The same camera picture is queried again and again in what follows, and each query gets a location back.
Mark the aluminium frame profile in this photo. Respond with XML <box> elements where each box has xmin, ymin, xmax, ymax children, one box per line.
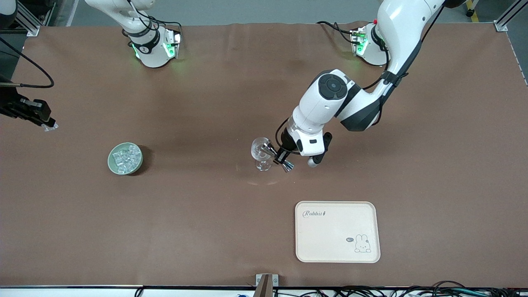
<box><xmin>494</xmin><ymin>0</ymin><xmax>528</xmax><ymax>32</ymax></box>
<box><xmin>16</xmin><ymin>0</ymin><xmax>40</xmax><ymax>37</ymax></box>

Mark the brown table cover mat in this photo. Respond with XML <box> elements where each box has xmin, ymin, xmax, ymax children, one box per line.
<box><xmin>0</xmin><ymin>21</ymin><xmax>528</xmax><ymax>288</ymax></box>

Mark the metal bracket with post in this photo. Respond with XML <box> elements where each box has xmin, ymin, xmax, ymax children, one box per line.
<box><xmin>255</xmin><ymin>273</ymin><xmax>279</xmax><ymax>297</ymax></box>

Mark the steel double jigger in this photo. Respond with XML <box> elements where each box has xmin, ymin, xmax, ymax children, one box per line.
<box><xmin>263</xmin><ymin>142</ymin><xmax>295</xmax><ymax>172</ymax></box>

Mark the black cable bundle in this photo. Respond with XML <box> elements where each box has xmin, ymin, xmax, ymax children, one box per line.
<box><xmin>305</xmin><ymin>281</ymin><xmax>528</xmax><ymax>297</ymax></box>

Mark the white table frame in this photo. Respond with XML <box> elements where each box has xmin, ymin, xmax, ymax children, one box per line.
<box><xmin>0</xmin><ymin>285</ymin><xmax>528</xmax><ymax>297</ymax></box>

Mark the clear wine glass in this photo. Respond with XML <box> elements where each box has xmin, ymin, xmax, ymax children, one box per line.
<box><xmin>251</xmin><ymin>137</ymin><xmax>275</xmax><ymax>172</ymax></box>

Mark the clear ice cubes pile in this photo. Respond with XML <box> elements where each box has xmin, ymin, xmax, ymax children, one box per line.
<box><xmin>112</xmin><ymin>144</ymin><xmax>141</xmax><ymax>174</ymax></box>

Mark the pale green bowl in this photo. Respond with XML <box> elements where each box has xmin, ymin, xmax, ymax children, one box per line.
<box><xmin>108</xmin><ymin>142</ymin><xmax>144</xmax><ymax>175</ymax></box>

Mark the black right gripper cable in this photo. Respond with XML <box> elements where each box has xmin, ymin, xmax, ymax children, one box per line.
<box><xmin>0</xmin><ymin>37</ymin><xmax>55</xmax><ymax>89</ymax></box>

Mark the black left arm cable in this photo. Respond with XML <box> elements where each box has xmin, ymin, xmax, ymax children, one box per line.
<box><xmin>316</xmin><ymin>4</ymin><xmax>445</xmax><ymax>91</ymax></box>

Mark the black right arm base cable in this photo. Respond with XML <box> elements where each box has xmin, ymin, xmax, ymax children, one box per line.
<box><xmin>126</xmin><ymin>0</ymin><xmax>183</xmax><ymax>38</ymax></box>

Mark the cream rabbit print tray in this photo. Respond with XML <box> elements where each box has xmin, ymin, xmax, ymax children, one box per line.
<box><xmin>295</xmin><ymin>201</ymin><xmax>381</xmax><ymax>264</ymax></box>

